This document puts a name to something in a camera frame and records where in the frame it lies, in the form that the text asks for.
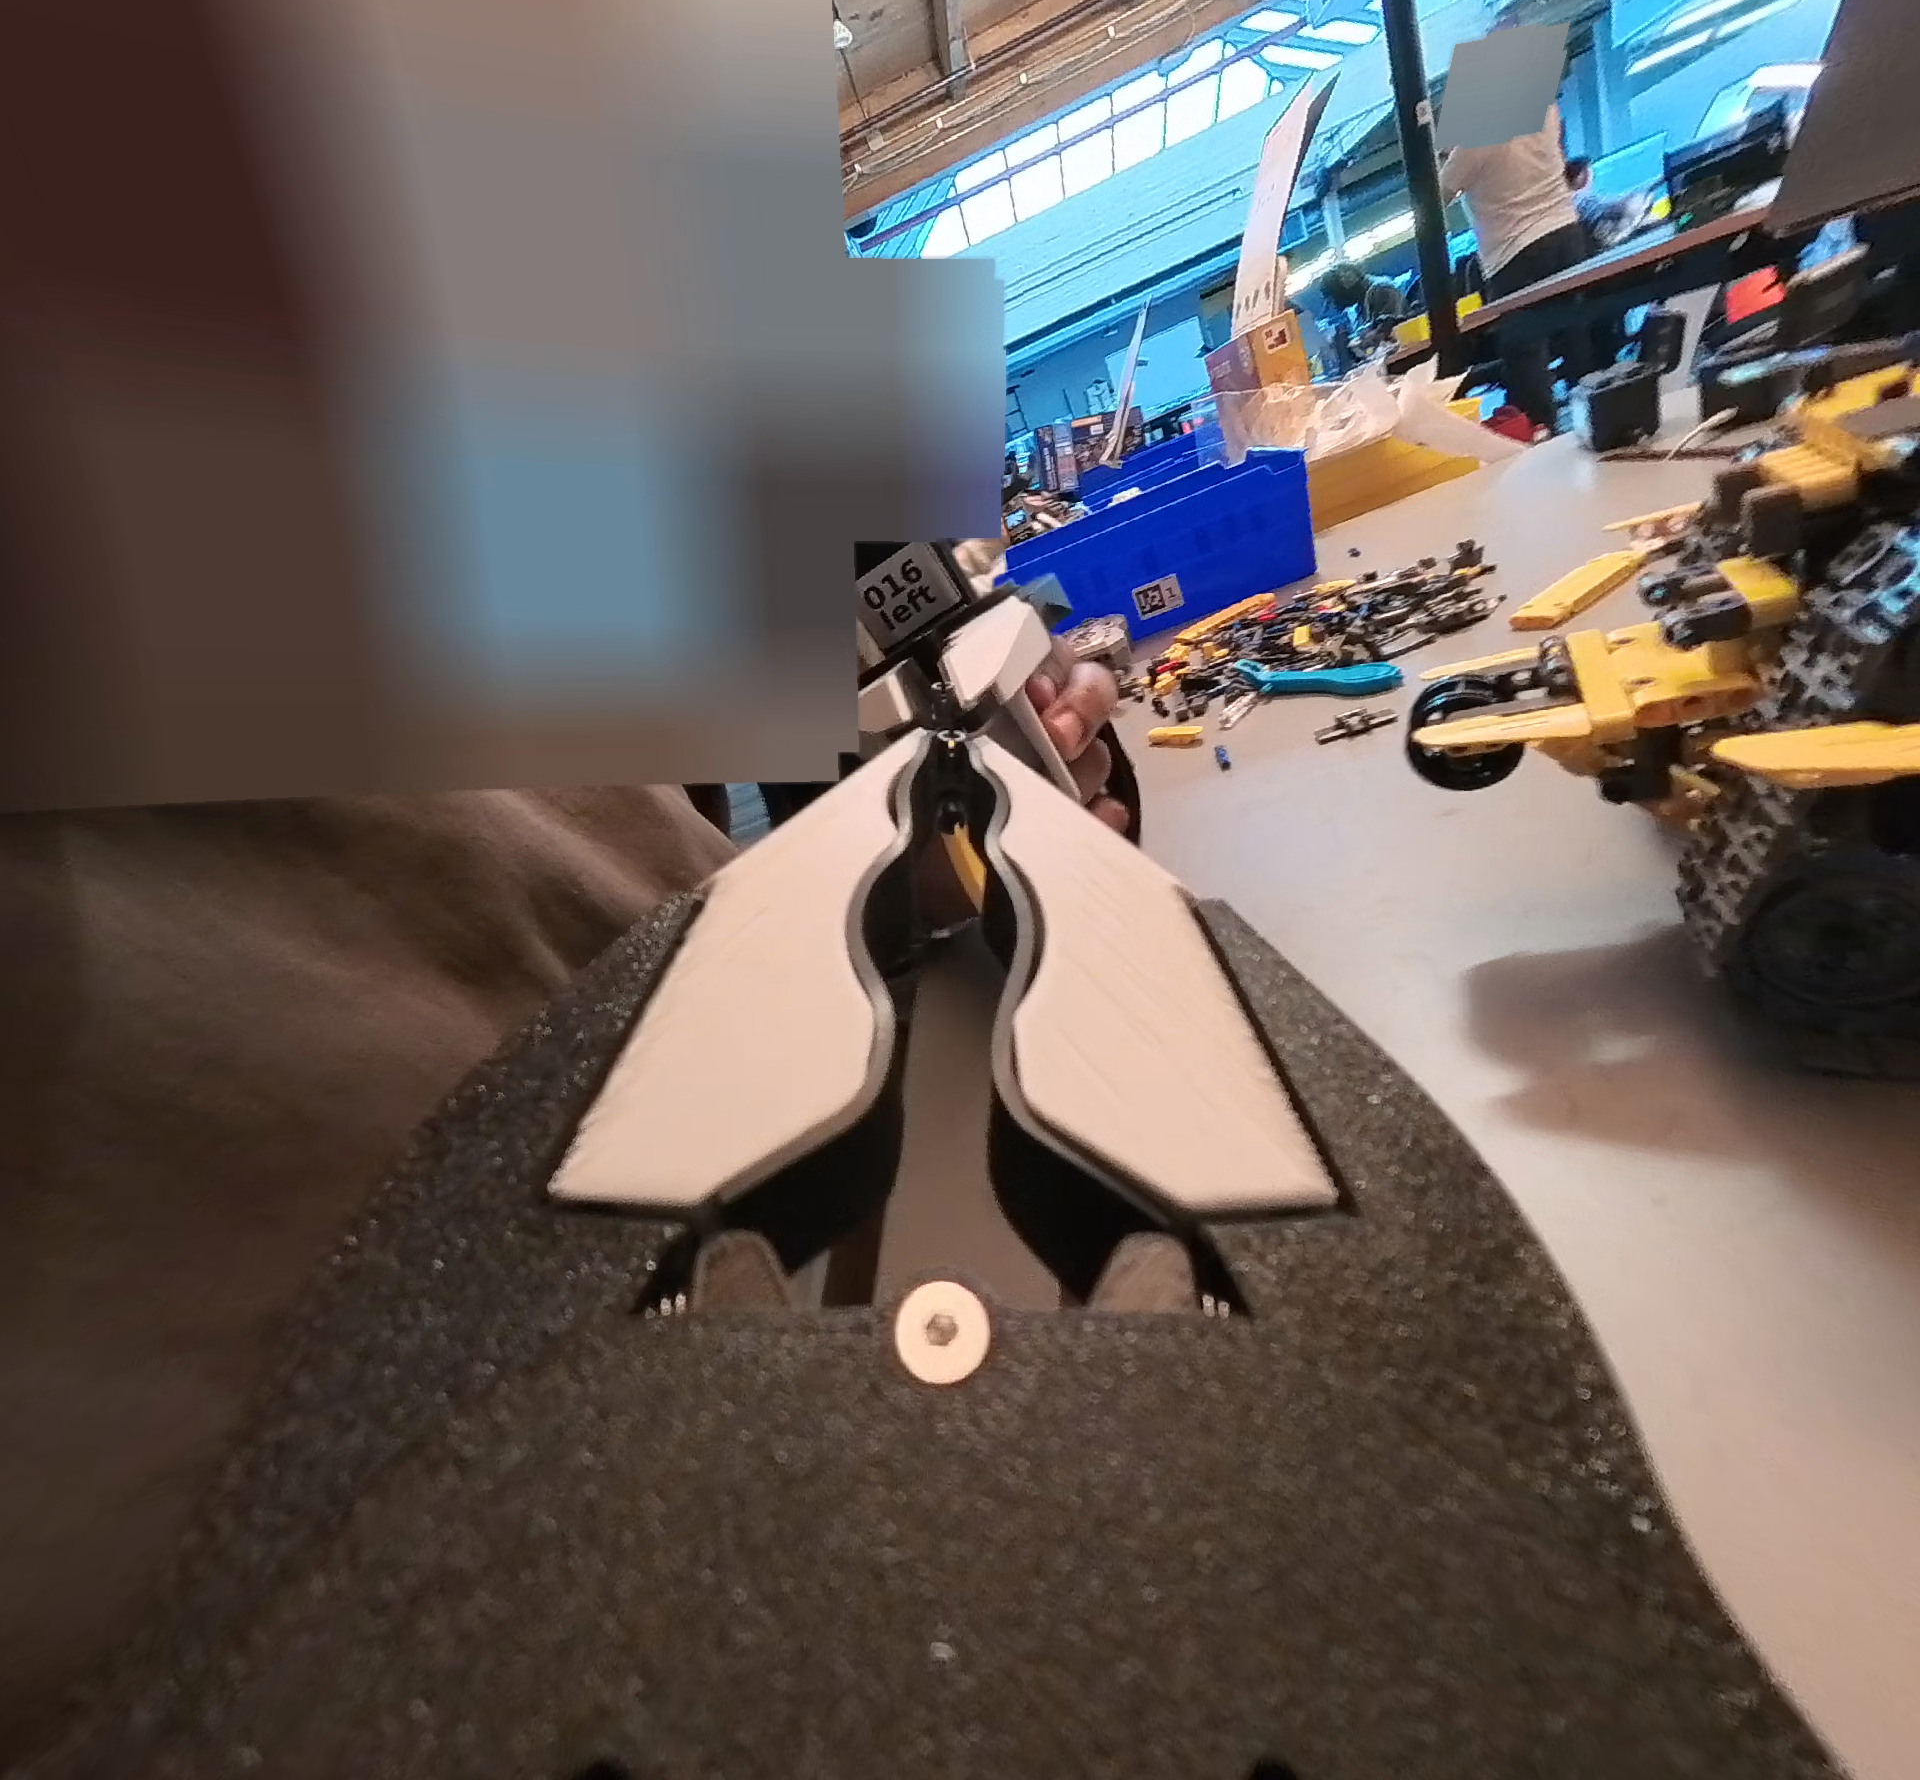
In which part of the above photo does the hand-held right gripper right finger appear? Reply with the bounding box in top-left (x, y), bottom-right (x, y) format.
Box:
top-left (958, 735), bottom-right (1341, 1260)

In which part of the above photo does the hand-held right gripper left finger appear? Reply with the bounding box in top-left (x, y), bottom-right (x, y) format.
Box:
top-left (547, 735), bottom-right (935, 1230)

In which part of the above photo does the person's left hand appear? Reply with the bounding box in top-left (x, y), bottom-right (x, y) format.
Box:
top-left (1035, 662), bottom-right (1137, 836)

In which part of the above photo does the blue plastic bin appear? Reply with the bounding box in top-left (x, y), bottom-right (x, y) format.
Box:
top-left (1001, 443), bottom-right (1320, 640)

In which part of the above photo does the teal brick separator tool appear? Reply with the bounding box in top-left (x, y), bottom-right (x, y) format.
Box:
top-left (1233, 659), bottom-right (1406, 703)

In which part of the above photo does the pile of small toy parts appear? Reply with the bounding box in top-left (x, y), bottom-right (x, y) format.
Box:
top-left (1140, 541), bottom-right (1509, 770)

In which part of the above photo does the printed cardboard box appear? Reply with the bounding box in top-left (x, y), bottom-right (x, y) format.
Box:
top-left (1205, 314), bottom-right (1311, 417)

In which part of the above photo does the yellow plastic tray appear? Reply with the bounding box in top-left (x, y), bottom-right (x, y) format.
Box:
top-left (1303, 435), bottom-right (1489, 532)

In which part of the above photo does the crumpled white plastic bag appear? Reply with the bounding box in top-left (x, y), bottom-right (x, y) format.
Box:
top-left (1305, 359), bottom-right (1521, 466)

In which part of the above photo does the leaning white board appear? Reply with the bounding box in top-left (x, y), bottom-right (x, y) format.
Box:
top-left (1231, 71), bottom-right (1346, 323)

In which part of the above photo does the long yellow toy beam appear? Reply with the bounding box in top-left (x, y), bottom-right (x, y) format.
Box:
top-left (1508, 549), bottom-right (1647, 632)

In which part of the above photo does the black steel pole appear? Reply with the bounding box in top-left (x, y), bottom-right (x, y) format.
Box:
top-left (1359, 0), bottom-right (1467, 382)

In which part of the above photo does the black box device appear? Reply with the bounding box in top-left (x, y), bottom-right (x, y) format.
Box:
top-left (1575, 363), bottom-right (1667, 451)

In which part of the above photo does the yellow black toy tracked vehicle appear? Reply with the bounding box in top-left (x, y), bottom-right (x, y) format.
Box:
top-left (1407, 363), bottom-right (1920, 1080)

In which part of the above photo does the long wooden work table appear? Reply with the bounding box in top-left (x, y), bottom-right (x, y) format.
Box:
top-left (1459, 204), bottom-right (1809, 440)

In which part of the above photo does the grey flat panel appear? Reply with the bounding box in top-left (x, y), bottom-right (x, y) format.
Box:
top-left (1766, 0), bottom-right (1920, 240)

